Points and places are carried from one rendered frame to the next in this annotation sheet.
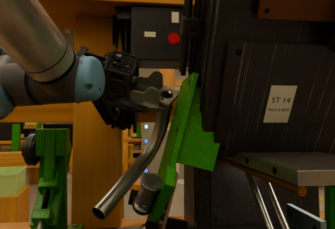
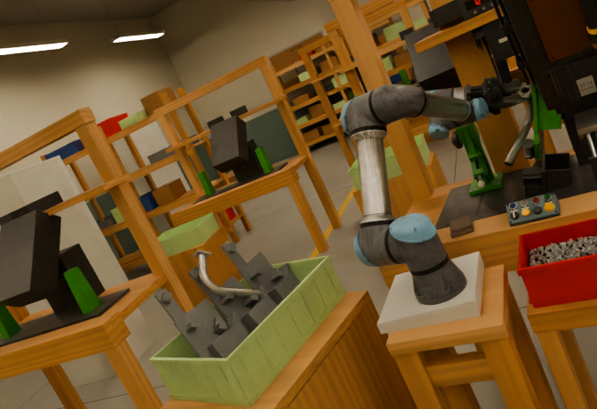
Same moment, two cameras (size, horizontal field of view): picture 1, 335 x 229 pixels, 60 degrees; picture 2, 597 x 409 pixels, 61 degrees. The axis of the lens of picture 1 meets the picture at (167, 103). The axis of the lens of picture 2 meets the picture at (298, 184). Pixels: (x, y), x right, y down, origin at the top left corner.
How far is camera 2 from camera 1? 142 cm
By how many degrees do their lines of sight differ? 40
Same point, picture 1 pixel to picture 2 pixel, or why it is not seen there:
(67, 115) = not seen: hidden behind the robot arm
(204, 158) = (553, 124)
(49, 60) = (464, 115)
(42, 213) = (478, 171)
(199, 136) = (547, 114)
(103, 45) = (472, 52)
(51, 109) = not seen: hidden behind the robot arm
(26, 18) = (453, 109)
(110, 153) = (505, 122)
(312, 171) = (584, 129)
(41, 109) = not seen: hidden behind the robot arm
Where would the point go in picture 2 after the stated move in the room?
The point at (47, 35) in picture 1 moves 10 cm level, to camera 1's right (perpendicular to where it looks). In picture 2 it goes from (460, 108) to (490, 98)
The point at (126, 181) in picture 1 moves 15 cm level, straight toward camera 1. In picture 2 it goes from (518, 144) to (517, 156)
